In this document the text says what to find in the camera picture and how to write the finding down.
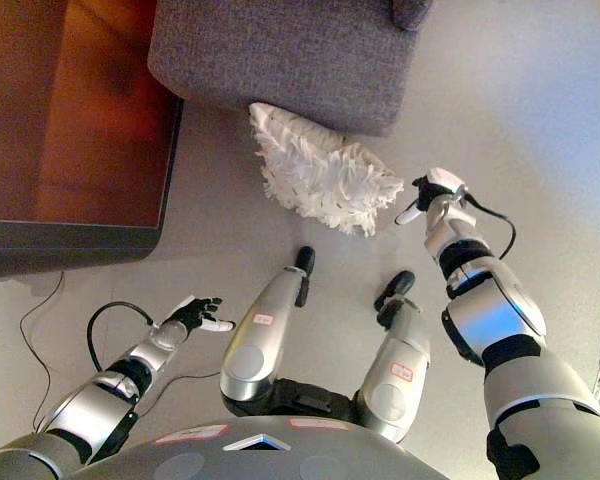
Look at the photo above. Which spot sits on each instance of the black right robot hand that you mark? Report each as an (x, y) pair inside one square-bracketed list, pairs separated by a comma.
[(437, 185)]

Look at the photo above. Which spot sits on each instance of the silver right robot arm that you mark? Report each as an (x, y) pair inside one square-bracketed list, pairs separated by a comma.
[(500, 310)]

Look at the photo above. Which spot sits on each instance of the white ruffled pillow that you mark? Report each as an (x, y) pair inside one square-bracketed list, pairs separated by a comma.
[(320, 175)]

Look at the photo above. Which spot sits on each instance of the silver right robot leg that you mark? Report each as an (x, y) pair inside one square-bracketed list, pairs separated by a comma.
[(400, 370)]

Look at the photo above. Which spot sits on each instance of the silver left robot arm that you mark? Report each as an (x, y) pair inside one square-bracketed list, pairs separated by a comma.
[(90, 405)]

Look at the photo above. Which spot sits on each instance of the grey fabric armchair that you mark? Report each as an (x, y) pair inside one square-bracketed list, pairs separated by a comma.
[(290, 55)]

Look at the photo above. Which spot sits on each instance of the silver robot leg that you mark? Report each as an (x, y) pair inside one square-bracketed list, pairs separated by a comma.
[(400, 370), (265, 335)]

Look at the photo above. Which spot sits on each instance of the reddish brown wooden cabinet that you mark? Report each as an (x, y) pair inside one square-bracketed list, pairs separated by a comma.
[(70, 125)]

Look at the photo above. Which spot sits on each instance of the silver left robot leg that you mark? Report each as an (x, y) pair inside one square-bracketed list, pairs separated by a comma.
[(265, 335)]

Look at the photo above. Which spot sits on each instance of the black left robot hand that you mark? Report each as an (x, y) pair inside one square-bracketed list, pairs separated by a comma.
[(192, 315)]

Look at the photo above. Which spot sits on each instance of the grey robot torso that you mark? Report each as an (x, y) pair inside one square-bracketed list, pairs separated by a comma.
[(260, 455)]

